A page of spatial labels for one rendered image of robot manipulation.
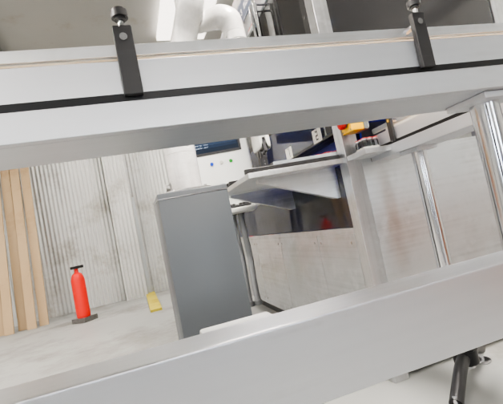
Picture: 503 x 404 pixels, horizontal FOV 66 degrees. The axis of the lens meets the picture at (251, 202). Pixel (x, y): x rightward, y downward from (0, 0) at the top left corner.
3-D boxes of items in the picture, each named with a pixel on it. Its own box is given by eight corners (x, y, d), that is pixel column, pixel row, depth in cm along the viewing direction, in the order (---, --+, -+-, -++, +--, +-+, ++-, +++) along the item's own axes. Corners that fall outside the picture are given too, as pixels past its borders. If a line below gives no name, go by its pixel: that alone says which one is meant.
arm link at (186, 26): (182, 123, 154) (183, 110, 138) (151, 116, 152) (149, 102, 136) (207, 10, 160) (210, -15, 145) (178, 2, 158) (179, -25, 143)
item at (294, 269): (348, 278, 371) (329, 188, 376) (581, 315, 173) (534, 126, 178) (250, 304, 342) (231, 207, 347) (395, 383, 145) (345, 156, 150)
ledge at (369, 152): (378, 156, 153) (376, 151, 153) (399, 148, 141) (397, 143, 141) (347, 161, 149) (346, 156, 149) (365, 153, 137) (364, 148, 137)
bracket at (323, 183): (337, 198, 161) (331, 167, 162) (341, 197, 158) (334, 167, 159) (262, 212, 152) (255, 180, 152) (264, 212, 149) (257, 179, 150)
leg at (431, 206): (467, 358, 137) (419, 149, 141) (488, 365, 128) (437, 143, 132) (447, 365, 134) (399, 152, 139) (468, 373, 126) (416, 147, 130)
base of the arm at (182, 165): (164, 194, 135) (154, 143, 136) (160, 199, 153) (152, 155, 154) (216, 185, 140) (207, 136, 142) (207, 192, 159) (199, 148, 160)
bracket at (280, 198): (293, 208, 209) (288, 185, 210) (295, 208, 206) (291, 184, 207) (234, 220, 200) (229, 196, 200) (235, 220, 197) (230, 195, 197)
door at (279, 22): (287, 115, 199) (264, 7, 203) (324, 81, 158) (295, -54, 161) (286, 115, 199) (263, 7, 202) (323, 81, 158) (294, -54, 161)
